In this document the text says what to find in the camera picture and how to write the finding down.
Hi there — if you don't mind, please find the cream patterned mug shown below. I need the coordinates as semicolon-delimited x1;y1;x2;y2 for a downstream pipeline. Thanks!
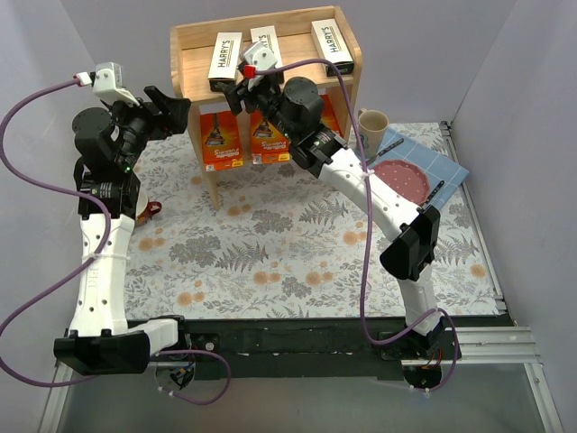
358;108;389;157

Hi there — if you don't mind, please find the white Harry's razor box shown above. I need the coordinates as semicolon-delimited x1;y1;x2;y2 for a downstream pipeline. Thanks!
251;25;283;69
207;32;243;92
311;18;354;75

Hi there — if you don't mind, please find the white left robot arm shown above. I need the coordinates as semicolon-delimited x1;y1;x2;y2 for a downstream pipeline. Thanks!
53;86;192;376

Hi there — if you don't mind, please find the white red floral cup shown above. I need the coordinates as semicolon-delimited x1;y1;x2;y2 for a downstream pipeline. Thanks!
135;191;162;226

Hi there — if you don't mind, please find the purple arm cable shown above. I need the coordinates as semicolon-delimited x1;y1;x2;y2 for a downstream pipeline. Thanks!
254;58;461;393
0;76;233;406

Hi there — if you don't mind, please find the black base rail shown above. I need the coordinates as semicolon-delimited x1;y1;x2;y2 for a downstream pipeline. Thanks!
78;310;515;382

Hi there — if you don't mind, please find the wooden two-tier shelf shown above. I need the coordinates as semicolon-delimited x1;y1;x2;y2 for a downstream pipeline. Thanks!
170;5;363;210

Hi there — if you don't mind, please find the black handled fork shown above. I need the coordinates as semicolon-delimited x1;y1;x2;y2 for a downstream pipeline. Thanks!
417;180;445;213

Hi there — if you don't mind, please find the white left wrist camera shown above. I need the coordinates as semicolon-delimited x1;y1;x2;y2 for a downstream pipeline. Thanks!
73;62;140;106

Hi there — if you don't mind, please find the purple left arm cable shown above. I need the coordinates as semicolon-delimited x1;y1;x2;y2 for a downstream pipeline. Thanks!
0;76;233;406

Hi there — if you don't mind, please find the orange Gillette razor box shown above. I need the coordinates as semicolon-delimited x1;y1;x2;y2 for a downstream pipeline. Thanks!
250;111;290;165
200;111;243;172
321;95;343;136

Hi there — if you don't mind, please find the pink dotted plate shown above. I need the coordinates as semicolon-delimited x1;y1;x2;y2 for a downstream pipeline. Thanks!
372;160;431;205

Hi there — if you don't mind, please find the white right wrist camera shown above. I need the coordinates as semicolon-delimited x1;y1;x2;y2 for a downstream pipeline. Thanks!
238;41;278;90

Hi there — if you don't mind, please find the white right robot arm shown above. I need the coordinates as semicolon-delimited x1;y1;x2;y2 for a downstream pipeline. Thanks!
223;76;444;359

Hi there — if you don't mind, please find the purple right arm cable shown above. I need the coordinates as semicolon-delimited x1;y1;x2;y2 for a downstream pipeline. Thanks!
254;58;461;393

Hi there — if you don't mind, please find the black handled knife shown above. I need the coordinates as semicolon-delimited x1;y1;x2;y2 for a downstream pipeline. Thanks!
366;138;405;166

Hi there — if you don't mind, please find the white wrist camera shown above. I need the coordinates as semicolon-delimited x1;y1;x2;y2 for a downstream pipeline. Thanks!
73;62;140;106
238;41;278;90

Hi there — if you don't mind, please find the blue checkered cloth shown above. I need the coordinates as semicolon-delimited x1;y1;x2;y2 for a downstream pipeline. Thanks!
368;128;469;209

